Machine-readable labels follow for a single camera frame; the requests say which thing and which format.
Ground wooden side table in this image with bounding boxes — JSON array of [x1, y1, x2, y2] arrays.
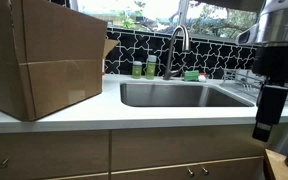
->
[[263, 149, 288, 180]]

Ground large brown cardboard box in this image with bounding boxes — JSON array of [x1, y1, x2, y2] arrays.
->
[[0, 0, 111, 121]]

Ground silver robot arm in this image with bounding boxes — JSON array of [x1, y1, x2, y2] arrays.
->
[[236, 0, 288, 142]]

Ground right wooden cabinet drawer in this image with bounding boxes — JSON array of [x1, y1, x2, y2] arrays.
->
[[111, 125, 268, 171]]

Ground wire dish drying rack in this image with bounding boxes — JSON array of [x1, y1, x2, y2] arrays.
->
[[222, 69, 288, 102]]

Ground short green soap bottle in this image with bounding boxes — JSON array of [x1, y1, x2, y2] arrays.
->
[[132, 61, 142, 79]]

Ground tall green soap bottle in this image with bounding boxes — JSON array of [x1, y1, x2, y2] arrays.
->
[[146, 55, 156, 79]]

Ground metal cabinet knob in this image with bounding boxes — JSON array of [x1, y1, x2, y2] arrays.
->
[[201, 166, 209, 176], [187, 168, 195, 177]]

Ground wooden cabinet drawer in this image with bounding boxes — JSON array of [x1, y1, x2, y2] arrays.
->
[[0, 131, 109, 180], [111, 125, 268, 171]]

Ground window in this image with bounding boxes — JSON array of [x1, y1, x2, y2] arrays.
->
[[65, 0, 265, 39]]

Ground left wooden cabinet drawer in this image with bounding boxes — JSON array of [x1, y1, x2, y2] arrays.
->
[[0, 131, 109, 180]]

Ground green sponge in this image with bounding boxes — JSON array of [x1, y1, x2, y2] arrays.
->
[[184, 70, 199, 81]]

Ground lower wooden cabinet door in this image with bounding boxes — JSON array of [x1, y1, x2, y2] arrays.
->
[[111, 156, 263, 180]]

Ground brushed steel gooseneck faucet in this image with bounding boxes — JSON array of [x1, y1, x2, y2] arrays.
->
[[162, 24, 191, 81]]

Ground left metal cabinet knob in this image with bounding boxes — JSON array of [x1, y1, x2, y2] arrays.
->
[[187, 168, 195, 177]]

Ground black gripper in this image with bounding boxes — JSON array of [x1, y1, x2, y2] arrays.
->
[[252, 46, 288, 142]]

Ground right metal cabinet knob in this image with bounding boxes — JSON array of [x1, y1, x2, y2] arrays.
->
[[201, 166, 209, 176]]

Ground stainless steel sink basin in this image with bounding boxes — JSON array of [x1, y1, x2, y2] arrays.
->
[[120, 82, 254, 107]]

